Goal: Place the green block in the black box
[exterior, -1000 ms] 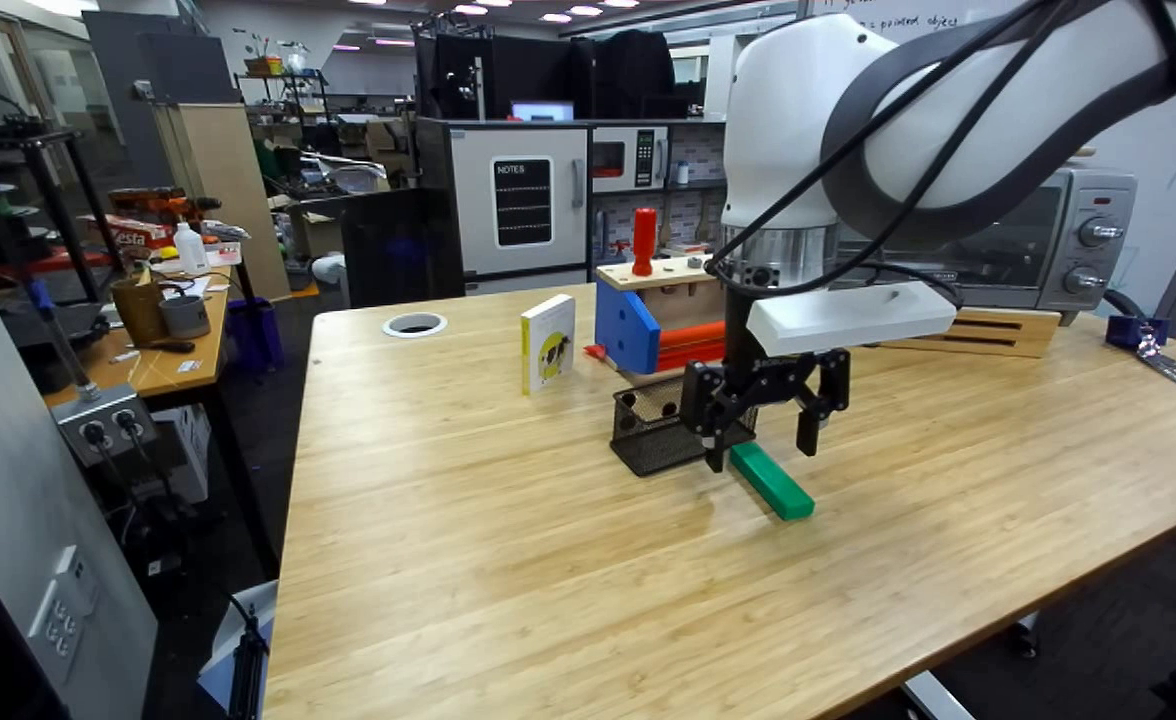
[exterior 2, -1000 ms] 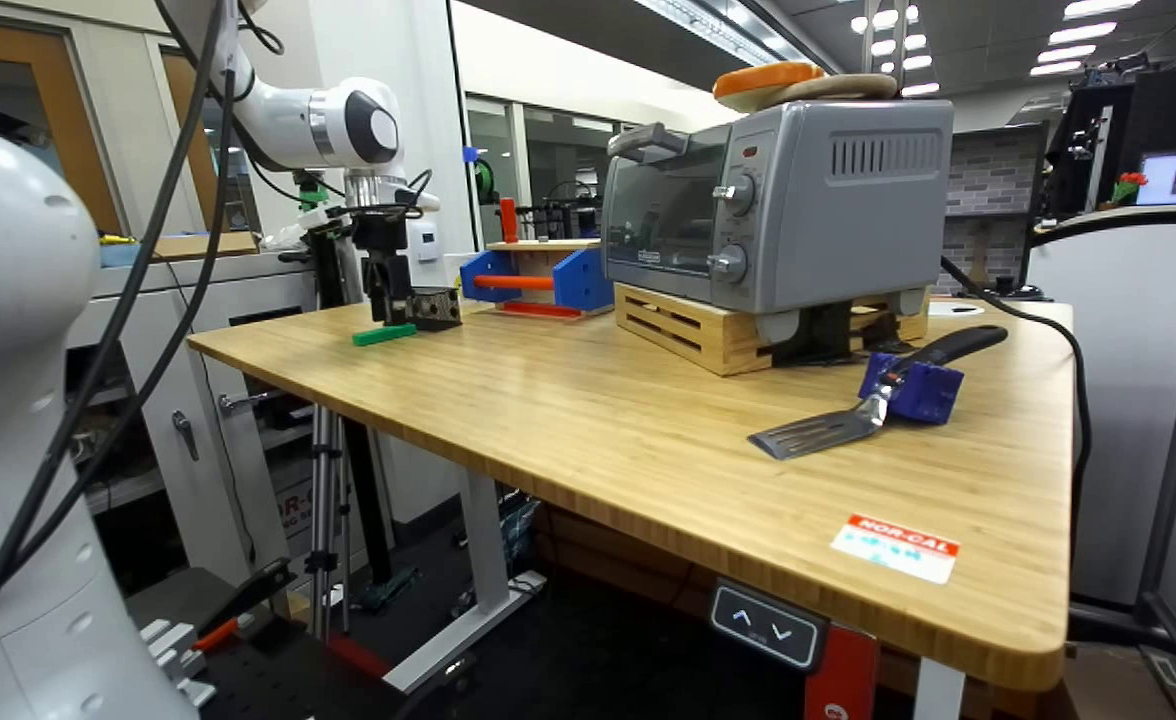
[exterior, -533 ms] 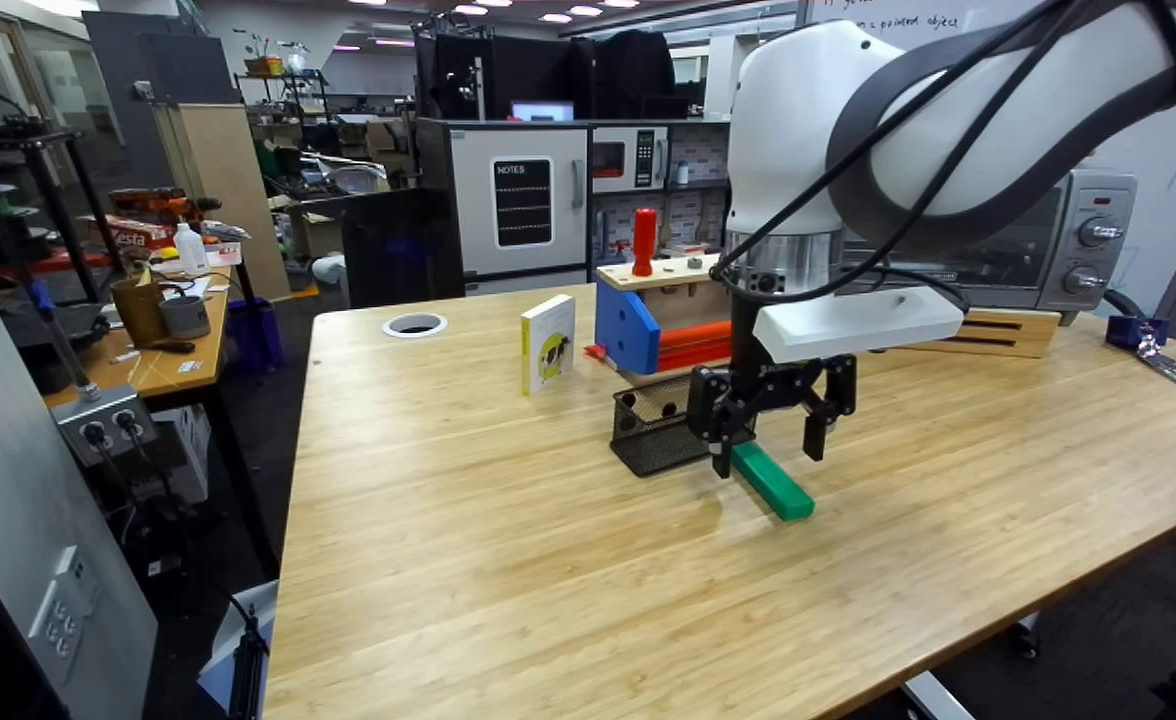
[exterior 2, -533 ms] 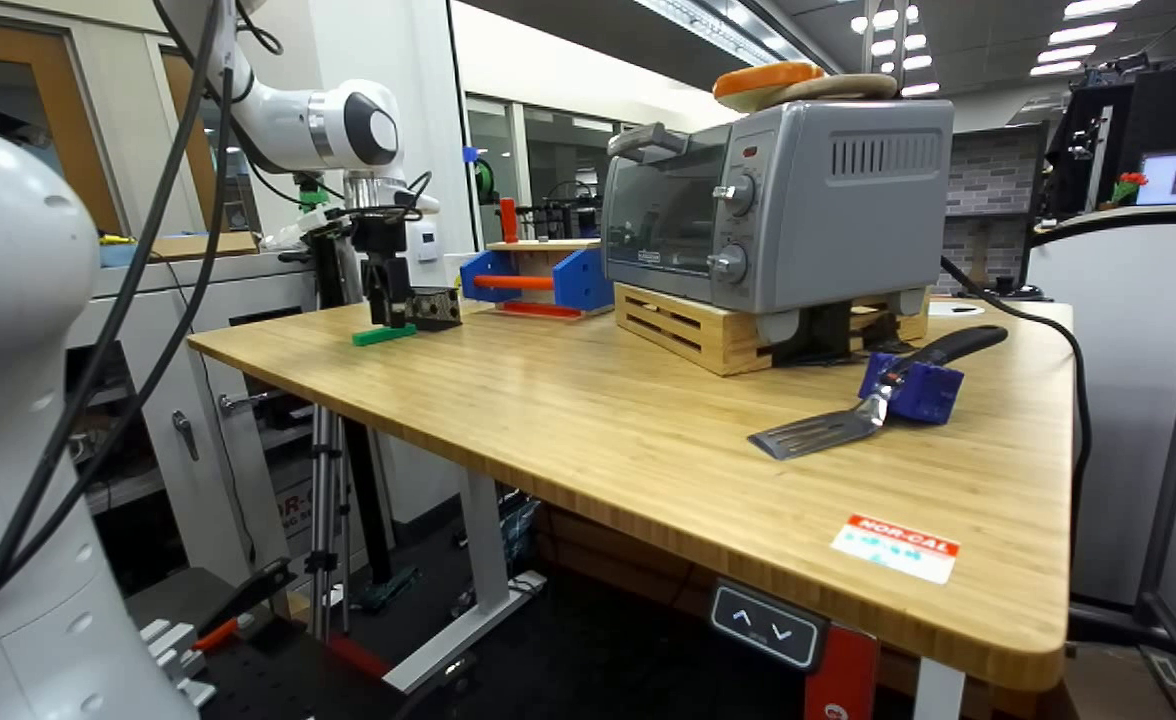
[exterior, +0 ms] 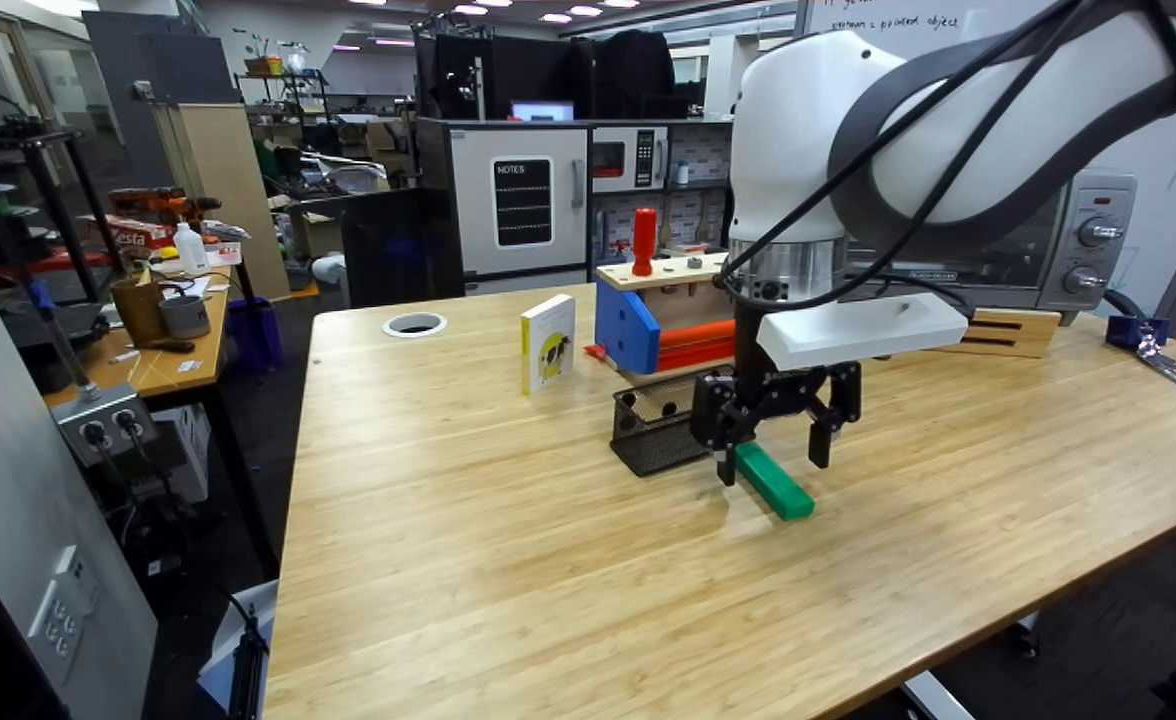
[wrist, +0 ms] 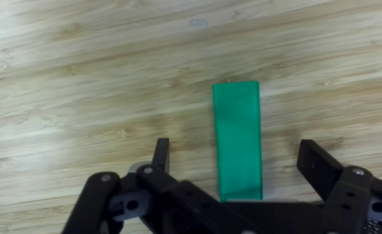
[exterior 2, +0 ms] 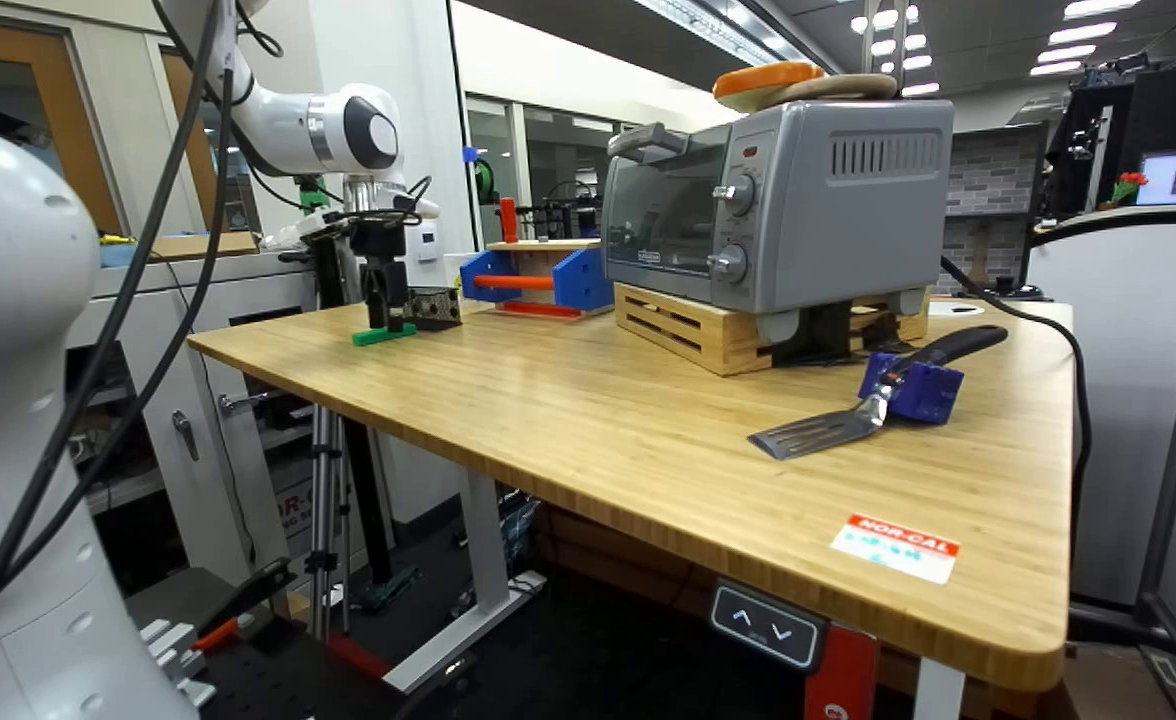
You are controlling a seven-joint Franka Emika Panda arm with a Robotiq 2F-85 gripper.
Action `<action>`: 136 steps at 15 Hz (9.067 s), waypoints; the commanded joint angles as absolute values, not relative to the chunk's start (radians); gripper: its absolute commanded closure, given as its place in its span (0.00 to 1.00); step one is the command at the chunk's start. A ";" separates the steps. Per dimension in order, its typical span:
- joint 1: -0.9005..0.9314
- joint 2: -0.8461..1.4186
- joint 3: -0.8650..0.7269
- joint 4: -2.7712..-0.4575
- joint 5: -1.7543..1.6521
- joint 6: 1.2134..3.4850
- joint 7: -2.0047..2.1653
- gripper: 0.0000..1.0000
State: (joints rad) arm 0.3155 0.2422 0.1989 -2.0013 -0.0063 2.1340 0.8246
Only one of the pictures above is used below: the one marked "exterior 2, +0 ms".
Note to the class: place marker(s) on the blue utensil holder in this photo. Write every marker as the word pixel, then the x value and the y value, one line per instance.
pixel 916 390

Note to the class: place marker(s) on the table height control panel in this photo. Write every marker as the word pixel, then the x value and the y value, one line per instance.
pixel 766 626

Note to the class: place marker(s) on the orange round plate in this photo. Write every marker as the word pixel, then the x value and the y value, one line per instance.
pixel 766 83

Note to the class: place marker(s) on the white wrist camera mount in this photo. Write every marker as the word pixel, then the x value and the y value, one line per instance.
pixel 427 248

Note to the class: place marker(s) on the wooden slatted crate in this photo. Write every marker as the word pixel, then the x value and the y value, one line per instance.
pixel 692 333

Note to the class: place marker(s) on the red and white table sticker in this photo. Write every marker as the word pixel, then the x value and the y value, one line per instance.
pixel 894 548

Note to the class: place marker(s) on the wooden toy toolbox blue sides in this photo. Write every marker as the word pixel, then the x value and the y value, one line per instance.
pixel 573 282

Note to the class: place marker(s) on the grey partition cabinet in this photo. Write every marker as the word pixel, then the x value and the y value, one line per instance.
pixel 1121 386

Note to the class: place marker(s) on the silver toaster oven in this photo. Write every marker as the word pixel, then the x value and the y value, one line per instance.
pixel 815 203

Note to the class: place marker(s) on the black mesh box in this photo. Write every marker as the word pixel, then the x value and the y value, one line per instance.
pixel 436 309

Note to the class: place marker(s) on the red toy peg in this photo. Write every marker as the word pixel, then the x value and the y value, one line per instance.
pixel 509 223

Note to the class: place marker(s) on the black tripod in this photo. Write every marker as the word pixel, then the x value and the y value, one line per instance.
pixel 350 523

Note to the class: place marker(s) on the white table leg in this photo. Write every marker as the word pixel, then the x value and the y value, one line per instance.
pixel 482 575

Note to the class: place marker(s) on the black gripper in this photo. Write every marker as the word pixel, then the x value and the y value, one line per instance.
pixel 376 241

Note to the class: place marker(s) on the green rectangular block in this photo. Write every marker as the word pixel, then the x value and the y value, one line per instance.
pixel 376 337

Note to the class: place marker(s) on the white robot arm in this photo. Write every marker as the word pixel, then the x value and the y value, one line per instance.
pixel 15 292

